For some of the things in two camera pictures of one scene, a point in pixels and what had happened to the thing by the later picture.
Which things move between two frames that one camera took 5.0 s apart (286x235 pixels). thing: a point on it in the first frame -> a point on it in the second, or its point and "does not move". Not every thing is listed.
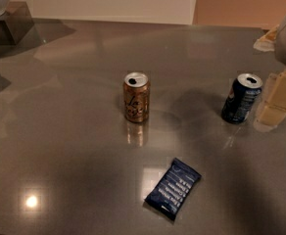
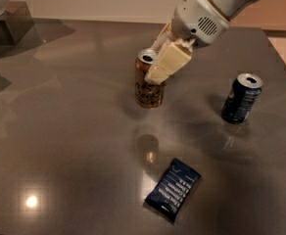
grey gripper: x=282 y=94 -> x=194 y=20
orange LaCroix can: x=136 y=97 -> x=148 y=94
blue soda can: x=241 y=98 does not move
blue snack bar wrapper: x=173 y=189 does not move
